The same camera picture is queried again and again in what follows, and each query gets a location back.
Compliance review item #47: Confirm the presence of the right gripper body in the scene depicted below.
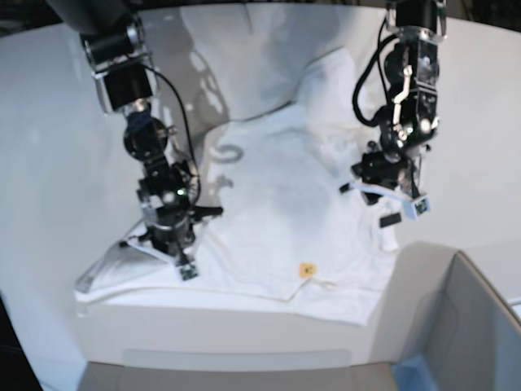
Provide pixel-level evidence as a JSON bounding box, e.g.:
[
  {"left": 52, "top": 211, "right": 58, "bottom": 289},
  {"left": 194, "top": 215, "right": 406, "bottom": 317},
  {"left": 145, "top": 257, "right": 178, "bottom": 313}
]
[{"left": 119, "top": 206, "right": 224, "bottom": 268}]

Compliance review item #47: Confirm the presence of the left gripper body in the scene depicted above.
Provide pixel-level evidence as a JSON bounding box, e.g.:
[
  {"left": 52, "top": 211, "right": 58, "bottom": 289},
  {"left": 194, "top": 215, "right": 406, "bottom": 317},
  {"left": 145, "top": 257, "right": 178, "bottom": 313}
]
[{"left": 339, "top": 152, "right": 429, "bottom": 214}]

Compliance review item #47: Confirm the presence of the white printed t-shirt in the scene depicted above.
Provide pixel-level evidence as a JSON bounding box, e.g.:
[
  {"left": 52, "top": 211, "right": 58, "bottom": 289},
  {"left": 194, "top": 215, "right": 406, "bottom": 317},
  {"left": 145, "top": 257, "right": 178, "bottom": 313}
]
[{"left": 74, "top": 48, "right": 400, "bottom": 327}]

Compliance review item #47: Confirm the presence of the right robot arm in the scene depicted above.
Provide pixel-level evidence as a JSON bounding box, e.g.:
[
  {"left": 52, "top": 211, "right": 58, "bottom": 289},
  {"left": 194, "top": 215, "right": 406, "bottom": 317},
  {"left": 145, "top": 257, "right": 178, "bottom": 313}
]
[{"left": 49, "top": 1, "right": 223, "bottom": 281}]

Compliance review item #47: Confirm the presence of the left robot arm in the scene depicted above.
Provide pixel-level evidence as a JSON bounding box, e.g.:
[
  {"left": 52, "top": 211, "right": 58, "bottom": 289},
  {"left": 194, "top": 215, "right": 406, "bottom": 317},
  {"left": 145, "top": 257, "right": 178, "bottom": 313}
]
[{"left": 340, "top": 1, "right": 447, "bottom": 227}]

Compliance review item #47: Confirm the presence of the grey cardboard box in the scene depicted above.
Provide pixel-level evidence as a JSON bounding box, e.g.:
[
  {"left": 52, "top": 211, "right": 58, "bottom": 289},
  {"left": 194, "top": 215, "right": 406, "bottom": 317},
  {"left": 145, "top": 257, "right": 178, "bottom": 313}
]
[{"left": 391, "top": 252, "right": 520, "bottom": 390}]

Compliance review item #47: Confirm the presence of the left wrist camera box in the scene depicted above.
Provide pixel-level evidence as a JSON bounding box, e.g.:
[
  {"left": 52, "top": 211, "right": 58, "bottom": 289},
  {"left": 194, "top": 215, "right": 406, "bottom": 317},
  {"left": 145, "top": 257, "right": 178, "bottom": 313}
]
[{"left": 403, "top": 194, "right": 431, "bottom": 221}]

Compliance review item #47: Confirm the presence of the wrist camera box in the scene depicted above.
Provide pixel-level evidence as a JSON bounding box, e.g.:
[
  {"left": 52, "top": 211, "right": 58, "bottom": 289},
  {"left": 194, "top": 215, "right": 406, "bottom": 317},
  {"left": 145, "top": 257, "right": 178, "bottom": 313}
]
[
  {"left": 177, "top": 262, "right": 199, "bottom": 281},
  {"left": 403, "top": 194, "right": 431, "bottom": 221}
]

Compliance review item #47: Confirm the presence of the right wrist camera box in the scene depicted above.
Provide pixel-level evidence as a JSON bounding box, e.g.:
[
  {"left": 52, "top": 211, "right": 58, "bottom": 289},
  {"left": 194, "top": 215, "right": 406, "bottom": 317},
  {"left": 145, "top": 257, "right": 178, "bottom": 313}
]
[{"left": 177, "top": 262, "right": 199, "bottom": 281}]

